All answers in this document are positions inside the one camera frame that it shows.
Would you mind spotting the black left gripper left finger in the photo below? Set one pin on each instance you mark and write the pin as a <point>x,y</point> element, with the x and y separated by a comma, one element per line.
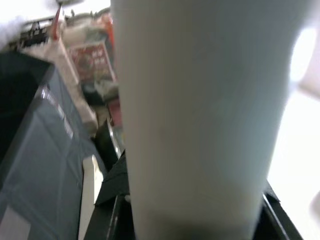
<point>120,220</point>

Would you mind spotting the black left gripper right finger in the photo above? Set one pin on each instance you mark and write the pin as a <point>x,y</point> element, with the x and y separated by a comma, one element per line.
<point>275,220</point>

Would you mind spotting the white plastic table leg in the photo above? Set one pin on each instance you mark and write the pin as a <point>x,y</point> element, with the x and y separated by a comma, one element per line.
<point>200,112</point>

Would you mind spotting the black tablecloth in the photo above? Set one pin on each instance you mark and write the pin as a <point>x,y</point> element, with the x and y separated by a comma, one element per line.
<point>37,150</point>

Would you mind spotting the orange lid storage box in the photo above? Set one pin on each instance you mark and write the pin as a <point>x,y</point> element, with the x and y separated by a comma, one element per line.
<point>92,62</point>

